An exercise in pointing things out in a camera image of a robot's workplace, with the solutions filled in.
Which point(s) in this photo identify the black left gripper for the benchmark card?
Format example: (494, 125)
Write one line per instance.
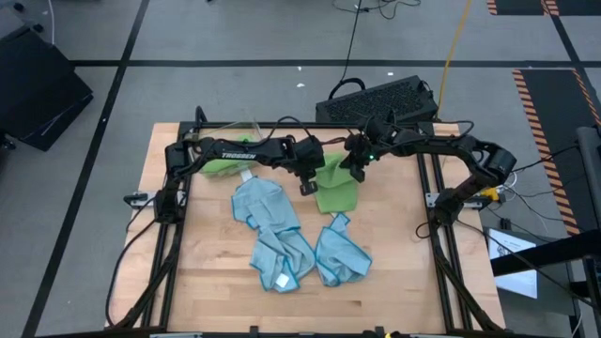
(310, 157)

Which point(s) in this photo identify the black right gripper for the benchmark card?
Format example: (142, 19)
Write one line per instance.
(371, 143)

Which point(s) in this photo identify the blue microfiber towel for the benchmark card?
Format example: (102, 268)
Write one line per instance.
(282, 256)
(340, 256)
(265, 204)

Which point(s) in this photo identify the clear plastic bin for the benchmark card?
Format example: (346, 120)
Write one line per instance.
(253, 127)

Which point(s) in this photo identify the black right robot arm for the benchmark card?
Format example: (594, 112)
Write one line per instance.
(469, 150)

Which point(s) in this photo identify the yellow plug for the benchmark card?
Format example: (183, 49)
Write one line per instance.
(491, 193)

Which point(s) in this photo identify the silver left base bracket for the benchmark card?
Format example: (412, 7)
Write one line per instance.
(141, 198)

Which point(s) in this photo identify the large black equipment case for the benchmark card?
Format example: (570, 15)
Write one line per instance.
(37, 89)

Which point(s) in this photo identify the black metal stand beam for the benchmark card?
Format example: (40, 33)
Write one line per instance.
(544, 253)

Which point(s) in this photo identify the black metal table frame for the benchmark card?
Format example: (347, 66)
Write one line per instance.
(235, 125)

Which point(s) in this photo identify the silver right base bracket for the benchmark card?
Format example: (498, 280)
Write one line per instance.
(432, 199)

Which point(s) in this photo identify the silver base bracket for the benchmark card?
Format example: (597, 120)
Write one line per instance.
(141, 198)
(432, 199)

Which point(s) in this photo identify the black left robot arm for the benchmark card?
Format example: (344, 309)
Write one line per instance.
(244, 152)

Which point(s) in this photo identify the black power adapter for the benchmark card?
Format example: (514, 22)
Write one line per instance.
(505, 224)

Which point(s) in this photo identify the black perforated computer case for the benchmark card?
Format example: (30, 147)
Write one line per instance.
(375, 101)

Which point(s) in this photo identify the white printed paper sheet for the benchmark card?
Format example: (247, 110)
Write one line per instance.
(514, 281)

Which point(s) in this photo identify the black mat with orange stripes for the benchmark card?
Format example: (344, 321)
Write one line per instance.
(549, 117)
(516, 5)

